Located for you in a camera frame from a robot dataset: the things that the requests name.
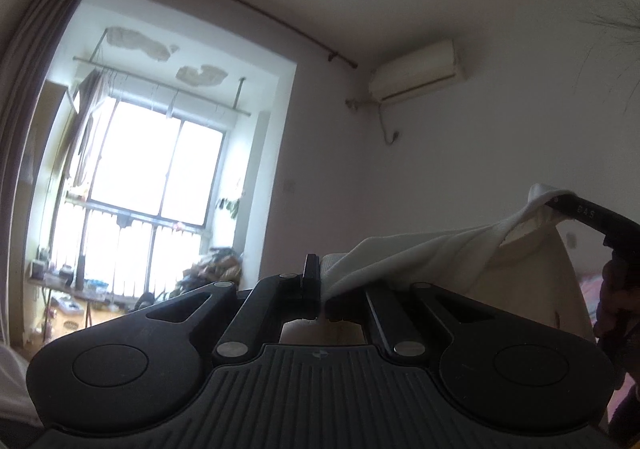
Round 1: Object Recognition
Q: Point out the grey curtain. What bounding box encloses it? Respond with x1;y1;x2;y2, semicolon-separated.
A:
1;0;82;344

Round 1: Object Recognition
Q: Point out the curtain rod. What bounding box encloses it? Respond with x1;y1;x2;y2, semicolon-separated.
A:
106;0;359;69

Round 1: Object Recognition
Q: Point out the person right hand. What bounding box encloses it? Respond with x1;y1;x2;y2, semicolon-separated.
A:
593;252;639;382

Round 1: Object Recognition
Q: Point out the white sweatshirt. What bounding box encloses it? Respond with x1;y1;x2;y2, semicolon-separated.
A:
319;182;599;345

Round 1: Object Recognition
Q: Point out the window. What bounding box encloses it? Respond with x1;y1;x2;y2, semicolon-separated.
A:
52;96;226;297

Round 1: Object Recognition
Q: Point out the wall air conditioner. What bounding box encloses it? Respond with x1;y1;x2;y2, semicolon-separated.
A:
369;39;462;105

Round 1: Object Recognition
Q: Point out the folding table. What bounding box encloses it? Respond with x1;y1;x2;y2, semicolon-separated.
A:
27;273;136;344

